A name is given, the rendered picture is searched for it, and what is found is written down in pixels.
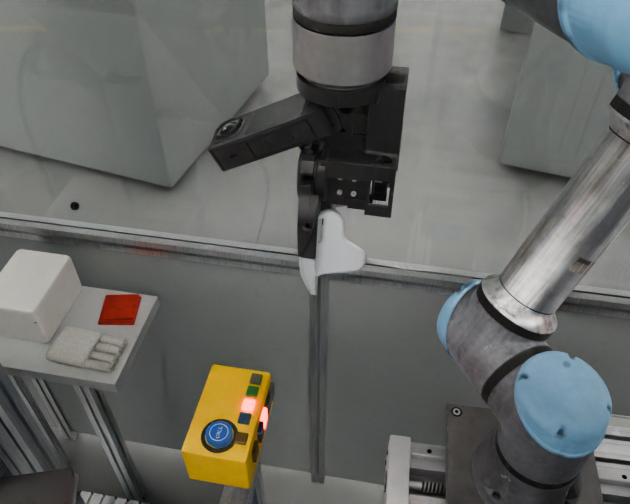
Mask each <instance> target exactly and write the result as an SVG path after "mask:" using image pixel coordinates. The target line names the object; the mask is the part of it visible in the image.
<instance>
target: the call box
mask: <svg viewBox="0 0 630 504"><path fill-rule="evenodd" d="M252 373H256V374H262V375H263V378H262V381H261V385H255V384H250V378H251V375H252ZM270 383H271V375H270V373H268V372H261V371H255V370H248V369H242V368H235V367H229V366H222V365H216V364H214V365H212V367H211V370H210V373H209V376H208V378H207V381H206V384H205V387H204V389H203V392H202V395H201V398H200V400H199V403H198V406H197V409H196V411H195V414H194V417H193V420H192V422H191V425H190V428H189V431H188V433H187V436H186V439H185V442H184V444H183V447H182V450H181V452H182V456H183V459H184V462H185V465H186V468H187V472H188V475H189V478H191V479H195V480H201V481H206V482H212V483H217V484H223V485H229V486H234V487H240V488H245V489H250V487H251V485H252V481H253V477H254V473H255V469H256V466H257V462H258V459H259V455H260V451H261V448H262V444H263V440H264V436H265V432H266V429H267V424H268V420H269V416H270V413H271V409H272V405H273V401H272V403H271V408H270V412H269V416H268V420H267V423H266V427H265V429H264V435H263V439H262V442H261V443H258V444H259V454H258V457H257V461H256V463H255V462H253V461H252V454H251V451H252V448H253V444H254V441H255V440H257V441H258V439H257V430H258V426H259V422H260V421H261V420H260V419H261V415H262V411H263V408H264V404H265V400H266V397H267V395H268V390H269V386H270ZM248 386H255V387H259V392H258V395H257V398H253V397H247V396H246V392H247V388H248ZM244 399H252V400H255V406H254V409H253V411H247V410H242V405H243V401H244ZM240 412H245V413H251V415H252V416H251V419H250V423H249V425H244V424H238V422H237V421H238V418H239V415H240ZM216 421H224V422H227V423H228V424H229V425H231V427H232V431H233V438H232V440H231V442H230V443H229V444H228V445H227V446H225V447H222V448H214V447H212V446H210V445H209V444H208V442H207V440H206V436H205V433H206V430H207V428H208V426H209V425H211V423H212V422H216ZM237 432H244V433H248V434H249V436H248V439H247V443H246V445H240V444H235V443H234V440H235V437H236V433H237Z"/></svg>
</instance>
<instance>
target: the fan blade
mask: <svg viewBox="0 0 630 504"><path fill-rule="evenodd" d="M78 479H79V476H78V475H77V473H76V472H75V471H74V470H73V469H72V467H70V468H64V469H57V470H51V471H44V472H37V473H29V474H22V475H14V476H6V477H0V504H76V498H77V490H78Z"/></svg>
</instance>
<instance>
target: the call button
mask: <svg viewBox="0 0 630 504"><path fill-rule="evenodd" d="M205 436H206V440H207V442H208V444H209V445H210V446H212V447H214V448H222V447H225V446H227V445H228V444H229V443H230V442H231V440H232V438H233V431H232V427H231V425H229V424H228V423H227V422H224V421H216V422H212V423H211V425H209V426H208V428H207V430H206V433H205Z"/></svg>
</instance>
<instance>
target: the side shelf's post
mask: <svg viewBox="0 0 630 504"><path fill-rule="evenodd" d="M73 387H74V389H75V391H76V393H77V395H78V397H79V399H80V401H81V403H82V405H83V407H84V409H85V411H86V414H87V416H88V418H89V420H90V422H91V424H92V426H93V428H94V430H95V432H96V434H97V436H98V438H99V440H100V442H101V444H102V446H103V448H104V450H105V453H106V455H107V457H108V459H109V461H110V463H111V465H112V467H113V469H114V471H115V473H116V475H117V477H118V479H119V481H120V483H121V485H122V487H123V489H124V491H125V494H126V496H127V498H128V499H130V500H135V501H140V502H144V499H145V497H146V495H147V492H146V490H145V487H144V485H143V483H142V480H141V478H140V476H139V473H138V471H137V469H136V466H135V464H134V462H133V459H132V457H131V455H130V452H129V450H128V448H127V446H126V443H125V441H124V439H123V436H122V434H121V432H120V429H119V427H118V425H117V422H116V420H115V418H114V415H113V413H112V411H111V408H110V406H109V404H108V402H107V399H106V397H105V395H104V392H103V390H99V389H93V388H87V387H80V386H74V385H73Z"/></svg>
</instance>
